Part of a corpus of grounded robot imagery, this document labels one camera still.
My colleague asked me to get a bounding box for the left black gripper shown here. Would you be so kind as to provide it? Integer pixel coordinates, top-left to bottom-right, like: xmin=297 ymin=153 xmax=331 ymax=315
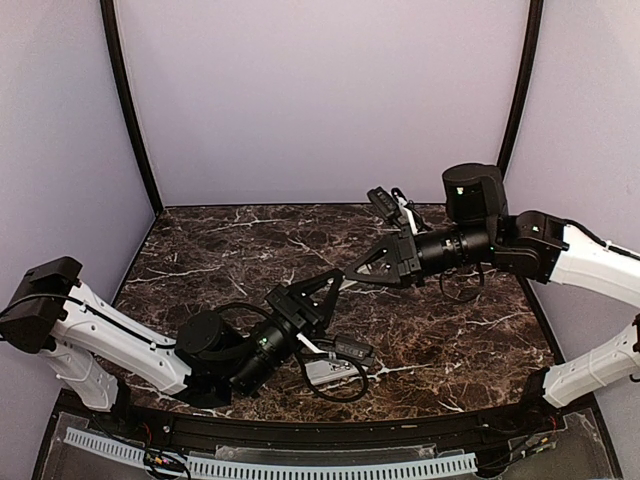
xmin=229 ymin=267 xmax=345 ymax=397

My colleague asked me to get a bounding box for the white remote control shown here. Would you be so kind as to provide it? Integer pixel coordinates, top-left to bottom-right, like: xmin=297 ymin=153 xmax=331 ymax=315
xmin=305 ymin=360 xmax=360 ymax=386

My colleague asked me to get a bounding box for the grey battery cover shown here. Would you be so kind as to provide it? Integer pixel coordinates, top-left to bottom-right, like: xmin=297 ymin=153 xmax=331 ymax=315
xmin=339 ymin=280 xmax=358 ymax=291

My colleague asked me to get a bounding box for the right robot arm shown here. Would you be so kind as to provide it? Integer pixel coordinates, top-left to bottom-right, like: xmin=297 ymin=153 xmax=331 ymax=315
xmin=345 ymin=163 xmax=639 ymax=306

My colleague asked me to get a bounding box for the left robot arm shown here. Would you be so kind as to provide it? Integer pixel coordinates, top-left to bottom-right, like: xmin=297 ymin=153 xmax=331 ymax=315
xmin=1 ymin=257 xmax=343 ymax=436

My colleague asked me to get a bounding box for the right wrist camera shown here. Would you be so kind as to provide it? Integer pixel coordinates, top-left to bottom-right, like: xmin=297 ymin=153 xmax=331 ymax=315
xmin=367 ymin=186 xmax=432 ymax=235

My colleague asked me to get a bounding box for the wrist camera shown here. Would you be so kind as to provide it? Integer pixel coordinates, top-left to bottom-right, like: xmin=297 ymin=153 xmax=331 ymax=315
xmin=294 ymin=333 xmax=375 ymax=404
xmin=367 ymin=186 xmax=432 ymax=235

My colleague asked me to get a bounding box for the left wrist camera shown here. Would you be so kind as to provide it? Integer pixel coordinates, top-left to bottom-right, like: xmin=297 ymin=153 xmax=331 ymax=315
xmin=294 ymin=333 xmax=375 ymax=404

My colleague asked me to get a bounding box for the left black frame post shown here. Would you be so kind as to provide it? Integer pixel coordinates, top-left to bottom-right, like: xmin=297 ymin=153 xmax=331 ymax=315
xmin=99 ymin=0 xmax=164 ymax=216

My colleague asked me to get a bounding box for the black frame post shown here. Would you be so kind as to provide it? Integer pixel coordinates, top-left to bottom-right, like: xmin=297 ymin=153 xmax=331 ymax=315
xmin=496 ymin=0 xmax=544 ymax=177
xmin=99 ymin=0 xmax=164 ymax=216

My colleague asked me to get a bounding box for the black front rail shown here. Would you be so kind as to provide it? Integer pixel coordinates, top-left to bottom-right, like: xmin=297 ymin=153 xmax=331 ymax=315
xmin=53 ymin=389 xmax=610 ymax=457

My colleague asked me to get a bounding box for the white slotted cable duct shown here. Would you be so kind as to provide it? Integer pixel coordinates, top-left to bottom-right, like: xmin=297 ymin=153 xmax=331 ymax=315
xmin=64 ymin=427 xmax=478 ymax=479

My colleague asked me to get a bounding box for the right black frame post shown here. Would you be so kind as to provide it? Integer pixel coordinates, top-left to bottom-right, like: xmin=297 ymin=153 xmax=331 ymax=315
xmin=496 ymin=0 xmax=544 ymax=177

